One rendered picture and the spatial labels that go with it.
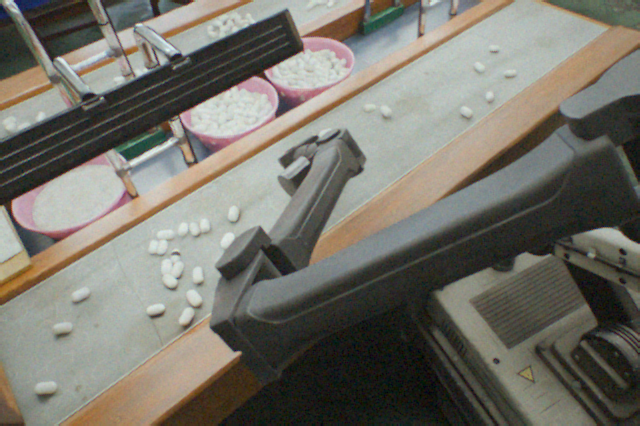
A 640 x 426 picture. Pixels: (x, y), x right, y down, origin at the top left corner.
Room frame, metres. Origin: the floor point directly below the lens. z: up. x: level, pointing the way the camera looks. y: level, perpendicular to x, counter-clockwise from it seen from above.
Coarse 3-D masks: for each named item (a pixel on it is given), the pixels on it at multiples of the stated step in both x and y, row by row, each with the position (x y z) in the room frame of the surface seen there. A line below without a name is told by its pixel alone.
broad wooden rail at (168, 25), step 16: (208, 0) 1.65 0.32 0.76; (224, 0) 1.63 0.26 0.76; (240, 0) 1.63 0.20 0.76; (160, 16) 1.56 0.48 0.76; (176, 16) 1.55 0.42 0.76; (192, 16) 1.54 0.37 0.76; (208, 16) 1.55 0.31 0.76; (128, 32) 1.47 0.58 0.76; (160, 32) 1.45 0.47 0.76; (176, 32) 1.47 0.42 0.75; (96, 48) 1.39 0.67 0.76; (128, 48) 1.37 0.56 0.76; (96, 64) 1.31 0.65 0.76; (16, 80) 1.25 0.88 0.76; (32, 80) 1.24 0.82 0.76; (48, 80) 1.23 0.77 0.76; (0, 96) 1.17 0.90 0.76; (16, 96) 1.17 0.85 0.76; (32, 96) 1.19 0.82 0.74
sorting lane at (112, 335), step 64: (448, 64) 1.14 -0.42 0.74; (512, 64) 1.10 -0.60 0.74; (320, 128) 0.91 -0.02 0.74; (384, 128) 0.88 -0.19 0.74; (448, 128) 0.86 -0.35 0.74; (256, 192) 0.71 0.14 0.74; (128, 256) 0.56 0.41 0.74; (192, 256) 0.55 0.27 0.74; (0, 320) 0.44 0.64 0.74; (64, 320) 0.43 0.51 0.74; (128, 320) 0.41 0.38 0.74; (192, 320) 0.40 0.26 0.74; (64, 384) 0.30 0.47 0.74
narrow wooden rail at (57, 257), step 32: (512, 0) 1.44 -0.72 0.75; (448, 32) 1.27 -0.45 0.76; (384, 64) 1.13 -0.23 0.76; (320, 96) 1.01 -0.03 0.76; (352, 96) 1.02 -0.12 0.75; (288, 128) 0.90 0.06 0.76; (224, 160) 0.80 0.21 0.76; (160, 192) 0.72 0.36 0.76; (192, 192) 0.73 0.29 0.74; (96, 224) 0.64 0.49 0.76; (128, 224) 0.64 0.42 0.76; (64, 256) 0.56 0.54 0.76; (0, 288) 0.50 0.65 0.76
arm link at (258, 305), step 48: (576, 96) 0.23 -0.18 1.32; (624, 96) 0.20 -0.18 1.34; (576, 144) 0.20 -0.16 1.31; (480, 192) 0.20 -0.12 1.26; (528, 192) 0.18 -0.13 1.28; (576, 192) 0.17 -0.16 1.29; (624, 192) 0.17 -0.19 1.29; (384, 240) 0.20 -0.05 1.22; (432, 240) 0.18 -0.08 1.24; (480, 240) 0.17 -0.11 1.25; (528, 240) 0.17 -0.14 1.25; (240, 288) 0.22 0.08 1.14; (288, 288) 0.19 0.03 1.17; (336, 288) 0.17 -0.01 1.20; (384, 288) 0.17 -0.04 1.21; (432, 288) 0.16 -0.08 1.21; (240, 336) 0.17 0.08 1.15; (288, 336) 0.16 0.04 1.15
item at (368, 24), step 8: (368, 0) 1.47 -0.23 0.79; (400, 0) 1.56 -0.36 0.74; (368, 8) 1.47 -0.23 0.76; (392, 8) 1.55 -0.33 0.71; (400, 8) 1.56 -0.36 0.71; (368, 16) 1.47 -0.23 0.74; (376, 16) 1.50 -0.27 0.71; (384, 16) 1.51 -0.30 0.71; (392, 16) 1.54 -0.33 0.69; (400, 16) 1.56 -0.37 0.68; (360, 24) 1.47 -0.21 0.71; (368, 24) 1.47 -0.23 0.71; (376, 24) 1.49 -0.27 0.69; (384, 24) 1.51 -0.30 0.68; (360, 32) 1.47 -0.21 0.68; (368, 32) 1.47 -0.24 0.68
